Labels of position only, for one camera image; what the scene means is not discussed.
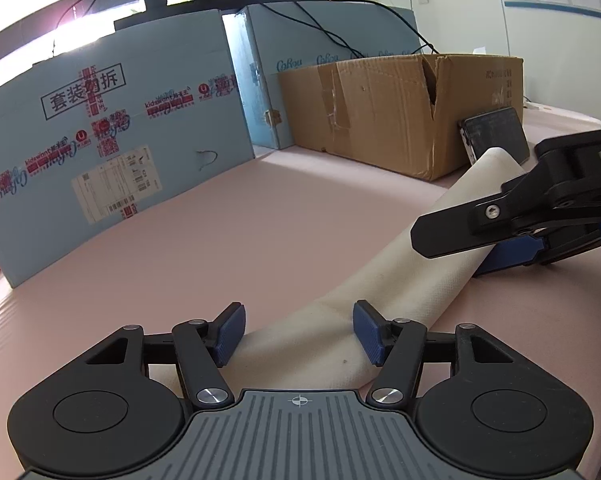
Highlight black cable over box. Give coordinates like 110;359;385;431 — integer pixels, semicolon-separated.
259;0;440;60

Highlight white fabric shopping bag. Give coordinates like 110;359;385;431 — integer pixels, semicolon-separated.
224;148;523;390

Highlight brown cardboard box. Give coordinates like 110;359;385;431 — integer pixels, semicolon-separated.
279;54;524;181

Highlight large light blue box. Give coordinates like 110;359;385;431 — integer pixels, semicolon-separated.
0;11;254;286

